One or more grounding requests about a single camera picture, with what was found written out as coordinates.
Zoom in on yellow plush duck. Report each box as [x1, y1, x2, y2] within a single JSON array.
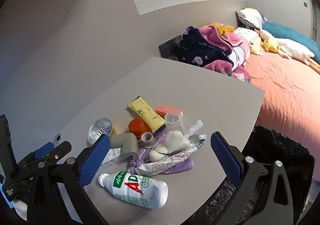
[[262, 38, 280, 53]]

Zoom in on white dotted pillow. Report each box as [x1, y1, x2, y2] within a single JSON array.
[[234, 27, 260, 43]]

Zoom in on checked patchwork pillow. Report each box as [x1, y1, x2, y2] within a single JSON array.
[[236, 8, 267, 31]]

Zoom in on yellow snack packet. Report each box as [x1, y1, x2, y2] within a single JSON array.
[[126, 96, 167, 134]]

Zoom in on white plastic bottle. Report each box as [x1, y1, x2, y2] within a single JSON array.
[[98, 171, 168, 210]]

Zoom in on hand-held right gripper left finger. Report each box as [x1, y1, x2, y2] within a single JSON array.
[[26, 134, 111, 225]]

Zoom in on navy fleece blanket pink lining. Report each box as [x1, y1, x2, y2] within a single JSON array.
[[175, 25, 252, 83]]

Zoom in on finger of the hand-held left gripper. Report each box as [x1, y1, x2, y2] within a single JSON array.
[[34, 141, 55, 160], [49, 141, 72, 159]]

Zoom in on person's left hand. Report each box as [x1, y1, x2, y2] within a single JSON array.
[[12, 199, 28, 221]]

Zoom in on purple plastic bag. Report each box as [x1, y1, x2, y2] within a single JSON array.
[[127, 131, 194, 174]]

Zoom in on orange ribbed cap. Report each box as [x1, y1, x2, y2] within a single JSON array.
[[128, 118, 148, 138]]

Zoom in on pink cardboard box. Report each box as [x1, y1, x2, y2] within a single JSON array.
[[155, 105, 184, 119]]

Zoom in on yellow and white plush toys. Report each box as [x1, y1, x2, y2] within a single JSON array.
[[255, 29, 320, 74]]

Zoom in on white foam lump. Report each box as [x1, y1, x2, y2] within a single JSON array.
[[165, 130, 192, 152], [149, 146, 170, 163]]

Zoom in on black wall socket panel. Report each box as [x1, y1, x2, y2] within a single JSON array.
[[159, 35, 183, 59]]

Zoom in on white threaded cap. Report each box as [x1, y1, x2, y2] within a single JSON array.
[[141, 131, 157, 147]]

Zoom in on yellow cloth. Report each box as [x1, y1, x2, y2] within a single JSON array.
[[202, 22, 235, 36]]

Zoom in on pale yellow plush toy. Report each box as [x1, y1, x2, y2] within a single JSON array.
[[250, 40, 263, 56]]

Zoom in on teal cushion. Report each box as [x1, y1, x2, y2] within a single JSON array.
[[261, 21, 320, 62]]

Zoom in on white printed paper packet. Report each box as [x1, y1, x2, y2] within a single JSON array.
[[100, 147, 130, 173]]

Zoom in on silver foil wrapper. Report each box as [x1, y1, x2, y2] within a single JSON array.
[[136, 134, 207, 177]]

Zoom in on white plastic applicator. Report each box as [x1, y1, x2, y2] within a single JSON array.
[[184, 119, 203, 141]]

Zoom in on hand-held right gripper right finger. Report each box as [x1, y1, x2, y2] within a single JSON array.
[[192, 131, 295, 225]]

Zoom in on pink and white blanket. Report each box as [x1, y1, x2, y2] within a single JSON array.
[[225, 33, 252, 67]]

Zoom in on bed with orange sheet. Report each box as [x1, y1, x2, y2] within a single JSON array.
[[234, 50, 320, 151]]

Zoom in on clear plastic cup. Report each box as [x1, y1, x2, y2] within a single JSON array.
[[164, 111, 187, 138]]

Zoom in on silver foil cup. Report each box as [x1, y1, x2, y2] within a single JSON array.
[[87, 118, 113, 145]]

